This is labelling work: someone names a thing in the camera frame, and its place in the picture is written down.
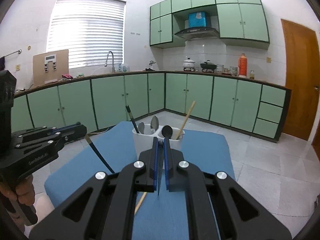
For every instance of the wooden chopstick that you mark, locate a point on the wooden chopstick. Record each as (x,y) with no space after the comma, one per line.
(186,120)
(140,202)

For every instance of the black spoon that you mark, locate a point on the black spoon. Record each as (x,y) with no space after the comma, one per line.
(167,131)

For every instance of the white plastic utensil holder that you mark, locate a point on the white plastic utensil holder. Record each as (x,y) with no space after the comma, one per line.
(142,142)

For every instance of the person's left hand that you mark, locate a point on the person's left hand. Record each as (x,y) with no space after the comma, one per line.
(25,192)

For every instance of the green kitchen cabinets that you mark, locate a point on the green kitchen cabinets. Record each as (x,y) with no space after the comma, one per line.
(250,22)
(200,97)

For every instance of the small glass jar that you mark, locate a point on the small glass jar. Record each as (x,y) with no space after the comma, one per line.
(252,75)

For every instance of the dark cloth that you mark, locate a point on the dark cloth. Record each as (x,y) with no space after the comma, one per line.
(2,63)

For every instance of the large silver spoon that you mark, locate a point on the large silver spoon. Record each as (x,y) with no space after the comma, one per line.
(155,123)

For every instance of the wooden door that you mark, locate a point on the wooden door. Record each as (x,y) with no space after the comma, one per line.
(300,80)

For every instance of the green upper kitchen cabinets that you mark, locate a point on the green upper kitchen cabinets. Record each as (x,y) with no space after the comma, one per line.
(250,22)

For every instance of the wall switch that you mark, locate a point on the wall switch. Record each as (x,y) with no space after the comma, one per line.
(18,67)

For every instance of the green lower kitchen cabinets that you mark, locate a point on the green lower kitchen cabinets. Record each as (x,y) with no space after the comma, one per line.
(200,97)

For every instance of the orange thermos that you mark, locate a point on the orange thermos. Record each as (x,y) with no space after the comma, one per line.
(242,66)

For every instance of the patterned bowl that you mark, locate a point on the patterned bowl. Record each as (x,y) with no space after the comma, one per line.
(233,70)

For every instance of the clear glass jar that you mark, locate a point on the clear glass jar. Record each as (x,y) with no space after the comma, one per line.
(126,68)

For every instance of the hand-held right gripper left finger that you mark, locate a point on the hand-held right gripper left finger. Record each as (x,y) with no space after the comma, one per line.
(155,160)

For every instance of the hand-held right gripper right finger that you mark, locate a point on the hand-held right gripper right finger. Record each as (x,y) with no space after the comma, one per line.
(167,165)

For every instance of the blue box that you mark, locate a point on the blue box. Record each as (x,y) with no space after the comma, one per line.
(197,19)

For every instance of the dish soap bottle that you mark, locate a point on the dish soap bottle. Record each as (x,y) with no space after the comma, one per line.
(120,68)

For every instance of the grey chopstick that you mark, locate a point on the grey chopstick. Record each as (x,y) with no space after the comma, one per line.
(158,194)

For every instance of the range hood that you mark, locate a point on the range hood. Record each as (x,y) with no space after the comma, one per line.
(197,32)

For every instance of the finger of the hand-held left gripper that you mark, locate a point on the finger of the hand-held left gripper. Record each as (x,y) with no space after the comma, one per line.
(32,131)
(75,132)

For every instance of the blue tablecloth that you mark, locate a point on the blue tablecloth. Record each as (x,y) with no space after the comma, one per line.
(205,150)

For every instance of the black wok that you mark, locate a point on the black wok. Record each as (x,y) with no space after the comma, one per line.
(208,66)

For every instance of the cardboard panel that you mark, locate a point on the cardboard panel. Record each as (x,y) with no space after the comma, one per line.
(40,67)

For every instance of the stack of bowls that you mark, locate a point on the stack of bowls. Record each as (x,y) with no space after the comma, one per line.
(220,68)

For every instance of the white cooking pot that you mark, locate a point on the white cooking pot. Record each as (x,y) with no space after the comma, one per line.
(189,63)

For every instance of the metal towel rail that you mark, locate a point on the metal towel rail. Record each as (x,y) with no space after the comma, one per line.
(12,53)

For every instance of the red cloth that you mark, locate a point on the red cloth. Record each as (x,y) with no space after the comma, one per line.
(67,76)

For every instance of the metal sink faucet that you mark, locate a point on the metal sink faucet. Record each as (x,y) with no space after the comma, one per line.
(113,66)

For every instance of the white window blind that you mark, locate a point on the white window blind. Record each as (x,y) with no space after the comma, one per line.
(85,30)

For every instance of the black chopstick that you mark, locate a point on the black chopstick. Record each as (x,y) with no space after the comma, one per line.
(132,120)
(100,155)

